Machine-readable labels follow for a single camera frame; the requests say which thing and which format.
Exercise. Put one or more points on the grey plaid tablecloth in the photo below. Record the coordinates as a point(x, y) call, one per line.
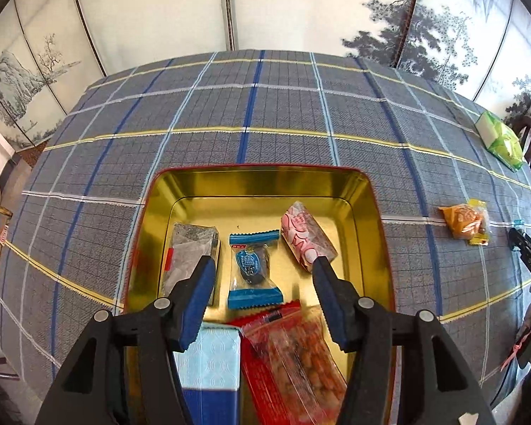
point(292, 110)

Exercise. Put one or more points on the light blue snack packet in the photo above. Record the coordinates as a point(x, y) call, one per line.
point(212, 363)

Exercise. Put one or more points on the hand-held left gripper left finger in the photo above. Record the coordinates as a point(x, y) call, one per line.
point(199, 301)

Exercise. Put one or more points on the blue candy packet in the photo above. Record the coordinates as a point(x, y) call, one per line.
point(252, 265)

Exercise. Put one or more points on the yellow-edged clear snack packet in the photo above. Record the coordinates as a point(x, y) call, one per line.
point(480, 238)

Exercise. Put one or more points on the painted folding screen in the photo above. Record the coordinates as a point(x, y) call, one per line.
point(159, 9)

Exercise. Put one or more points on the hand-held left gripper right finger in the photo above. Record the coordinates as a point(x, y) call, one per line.
point(329, 301)

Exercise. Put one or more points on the pink and white snack packet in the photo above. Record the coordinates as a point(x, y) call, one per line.
point(303, 234)

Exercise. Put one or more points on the red and gold tin box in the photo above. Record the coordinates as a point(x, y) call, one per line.
point(248, 186)

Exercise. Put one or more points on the dark wooden chair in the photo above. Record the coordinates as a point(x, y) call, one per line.
point(529, 135)

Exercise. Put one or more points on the clear red-print snack packet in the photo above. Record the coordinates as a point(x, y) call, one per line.
point(292, 363)

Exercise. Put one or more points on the green tissue pack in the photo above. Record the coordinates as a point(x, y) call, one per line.
point(504, 146)

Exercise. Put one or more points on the orange snack packet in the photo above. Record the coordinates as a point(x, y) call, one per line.
point(460, 221)

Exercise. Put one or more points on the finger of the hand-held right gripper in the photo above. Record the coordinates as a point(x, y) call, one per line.
point(529, 248)

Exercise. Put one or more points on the grey speckled snack packet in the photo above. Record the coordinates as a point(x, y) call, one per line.
point(186, 252)

